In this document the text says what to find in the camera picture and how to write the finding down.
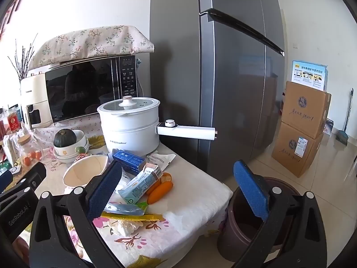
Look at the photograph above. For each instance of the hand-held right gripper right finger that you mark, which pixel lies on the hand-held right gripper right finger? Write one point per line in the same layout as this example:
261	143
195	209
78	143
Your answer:
251	192

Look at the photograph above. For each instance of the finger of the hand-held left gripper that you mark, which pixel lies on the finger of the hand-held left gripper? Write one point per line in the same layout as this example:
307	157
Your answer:
32	173
5	179

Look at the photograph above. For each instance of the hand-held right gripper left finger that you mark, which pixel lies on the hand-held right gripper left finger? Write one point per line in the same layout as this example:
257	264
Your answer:
103	189

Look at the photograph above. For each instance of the white paper bowl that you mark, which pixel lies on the white paper bowl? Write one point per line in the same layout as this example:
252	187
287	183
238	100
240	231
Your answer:
83	170

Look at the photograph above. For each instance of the light blue milk carton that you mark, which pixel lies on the light blue milk carton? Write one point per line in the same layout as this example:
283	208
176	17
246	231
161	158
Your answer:
136	188

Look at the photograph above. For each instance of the blue cardboard box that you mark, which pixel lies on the blue cardboard box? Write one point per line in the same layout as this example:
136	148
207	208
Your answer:
128	160

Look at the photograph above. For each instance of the yellow plastic wrapper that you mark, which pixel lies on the yellow plastic wrapper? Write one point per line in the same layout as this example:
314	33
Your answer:
131	217

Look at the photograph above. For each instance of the brown trash bin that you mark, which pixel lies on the brown trash bin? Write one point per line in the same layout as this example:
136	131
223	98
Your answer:
231	229

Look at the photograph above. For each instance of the white tissue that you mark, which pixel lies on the white tissue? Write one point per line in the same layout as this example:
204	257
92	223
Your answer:
124	227

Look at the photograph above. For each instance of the orange carrot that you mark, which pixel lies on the orange carrot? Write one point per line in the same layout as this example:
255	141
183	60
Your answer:
160	193

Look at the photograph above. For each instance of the torn white packet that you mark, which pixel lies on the torn white packet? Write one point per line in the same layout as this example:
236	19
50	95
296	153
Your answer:
163	160

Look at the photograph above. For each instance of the small white round device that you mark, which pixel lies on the small white round device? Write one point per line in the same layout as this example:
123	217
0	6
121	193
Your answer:
15	170

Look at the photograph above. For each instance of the glass jar with wooden lid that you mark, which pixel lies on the glass jar with wooden lid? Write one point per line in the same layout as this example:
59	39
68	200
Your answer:
28	148

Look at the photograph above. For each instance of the white flower-print bowl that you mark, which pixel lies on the white flower-print bowl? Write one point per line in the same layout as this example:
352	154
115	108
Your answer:
67	157

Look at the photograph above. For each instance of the green lime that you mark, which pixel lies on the green lime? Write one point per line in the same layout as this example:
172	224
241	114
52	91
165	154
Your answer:
80	150

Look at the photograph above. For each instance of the green pumpkin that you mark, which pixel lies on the green pumpkin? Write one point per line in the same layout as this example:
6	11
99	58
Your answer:
64	139

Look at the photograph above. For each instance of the red-labelled bottle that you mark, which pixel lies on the red-labelled bottle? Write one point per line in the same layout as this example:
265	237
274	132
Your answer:
13	122

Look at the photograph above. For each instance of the white ceramic bowl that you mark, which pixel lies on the white ceramic bowl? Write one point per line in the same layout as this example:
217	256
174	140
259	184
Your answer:
80	139

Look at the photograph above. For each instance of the brown cardboard box with label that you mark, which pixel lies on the brown cardboard box with label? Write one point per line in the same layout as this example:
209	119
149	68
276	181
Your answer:
292	150

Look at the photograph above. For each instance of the white electric cooking pot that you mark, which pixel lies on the white electric cooking pot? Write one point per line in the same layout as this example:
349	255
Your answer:
128	134

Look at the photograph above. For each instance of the floral tablecloth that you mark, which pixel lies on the floral tablecloth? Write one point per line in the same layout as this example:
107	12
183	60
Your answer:
178	229

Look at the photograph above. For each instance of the cream kitchen appliance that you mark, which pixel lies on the cream kitchen appliance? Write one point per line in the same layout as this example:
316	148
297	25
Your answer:
33	89

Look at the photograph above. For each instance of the glass pot lid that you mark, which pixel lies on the glass pot lid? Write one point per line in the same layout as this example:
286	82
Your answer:
127	102

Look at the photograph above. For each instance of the black microwave oven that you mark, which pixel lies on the black microwave oven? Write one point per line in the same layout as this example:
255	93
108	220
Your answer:
83	89

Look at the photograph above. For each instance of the small printed box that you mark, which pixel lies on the small printed box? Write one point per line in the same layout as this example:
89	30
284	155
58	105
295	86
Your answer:
328	127

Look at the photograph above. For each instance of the dried branches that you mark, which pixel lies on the dried branches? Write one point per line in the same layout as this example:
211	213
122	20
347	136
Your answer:
21	69

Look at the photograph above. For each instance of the teal broom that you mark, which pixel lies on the teal broom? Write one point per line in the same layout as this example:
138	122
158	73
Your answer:
341	138

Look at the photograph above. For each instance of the blue and white printed box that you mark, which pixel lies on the blue and white printed box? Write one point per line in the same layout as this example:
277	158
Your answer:
306	74

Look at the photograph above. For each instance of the floral cloth cover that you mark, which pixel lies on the floral cloth cover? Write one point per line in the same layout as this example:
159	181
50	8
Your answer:
92	42

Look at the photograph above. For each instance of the grey refrigerator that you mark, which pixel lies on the grey refrigerator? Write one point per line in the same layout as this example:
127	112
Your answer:
178	61

